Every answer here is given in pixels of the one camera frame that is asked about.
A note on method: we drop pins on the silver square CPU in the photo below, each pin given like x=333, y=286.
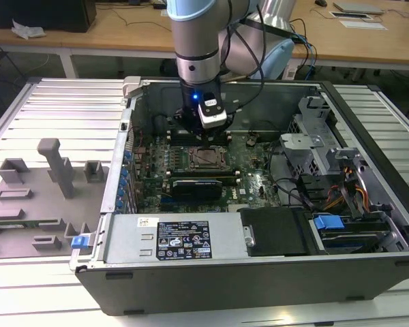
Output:
x=206, y=157

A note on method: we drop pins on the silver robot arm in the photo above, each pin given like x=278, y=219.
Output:
x=194, y=41

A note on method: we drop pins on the CPU socket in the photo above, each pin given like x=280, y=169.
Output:
x=192, y=164

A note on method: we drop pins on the black rounded plastic part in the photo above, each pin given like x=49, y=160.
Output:
x=161, y=123

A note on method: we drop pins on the black graphics card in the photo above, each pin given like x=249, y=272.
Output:
x=197, y=190

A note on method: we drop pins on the blue card retention clip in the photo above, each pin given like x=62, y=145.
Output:
x=121, y=194
x=124, y=174
x=119, y=205
x=122, y=184
x=127, y=156

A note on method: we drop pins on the green motherboard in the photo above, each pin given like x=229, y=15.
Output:
x=255, y=184

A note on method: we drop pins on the wooden desk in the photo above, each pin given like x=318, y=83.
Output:
x=129, y=37

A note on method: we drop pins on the white label tag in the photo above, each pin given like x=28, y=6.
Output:
x=290, y=72

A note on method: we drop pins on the black power adapter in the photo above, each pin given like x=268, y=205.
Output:
x=159, y=6

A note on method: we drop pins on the metal drive cage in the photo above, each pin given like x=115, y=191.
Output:
x=303, y=146

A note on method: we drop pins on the small silver hinge latch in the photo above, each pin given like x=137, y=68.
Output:
x=249, y=235

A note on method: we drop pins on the silver power supply unit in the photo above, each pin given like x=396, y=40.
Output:
x=129, y=238

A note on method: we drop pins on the black plastic shroud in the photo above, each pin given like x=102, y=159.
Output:
x=276, y=231

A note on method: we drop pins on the blue case latch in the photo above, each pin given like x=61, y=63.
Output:
x=79, y=242

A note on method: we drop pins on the black computer mouse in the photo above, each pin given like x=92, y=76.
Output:
x=321, y=2

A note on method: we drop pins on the blue disk carrier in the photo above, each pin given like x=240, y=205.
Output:
x=327, y=223

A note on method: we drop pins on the black computer tower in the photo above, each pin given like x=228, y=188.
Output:
x=47, y=13

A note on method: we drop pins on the black open PC case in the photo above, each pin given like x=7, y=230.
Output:
x=225, y=289

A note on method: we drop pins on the grey parts rack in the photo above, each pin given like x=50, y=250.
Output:
x=37, y=204

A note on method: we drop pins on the crumpled white paper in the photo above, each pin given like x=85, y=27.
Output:
x=27, y=30

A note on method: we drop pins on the grey flat laptop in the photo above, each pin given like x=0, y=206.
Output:
x=358, y=7

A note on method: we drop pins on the green RAM stick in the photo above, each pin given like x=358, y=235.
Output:
x=20, y=225

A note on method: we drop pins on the dark hard disk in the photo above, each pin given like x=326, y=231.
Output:
x=354, y=235

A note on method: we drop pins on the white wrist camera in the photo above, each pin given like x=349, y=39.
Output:
x=211, y=117

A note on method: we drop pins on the grey metal bracket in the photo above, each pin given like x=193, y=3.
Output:
x=346, y=155

